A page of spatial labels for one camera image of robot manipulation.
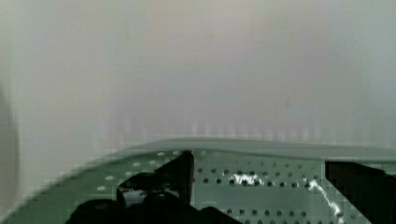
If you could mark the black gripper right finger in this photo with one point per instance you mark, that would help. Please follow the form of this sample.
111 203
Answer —
372 191

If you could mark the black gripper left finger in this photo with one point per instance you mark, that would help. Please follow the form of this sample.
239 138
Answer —
175 177

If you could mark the mint green strainer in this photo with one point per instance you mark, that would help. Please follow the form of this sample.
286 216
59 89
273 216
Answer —
235 182

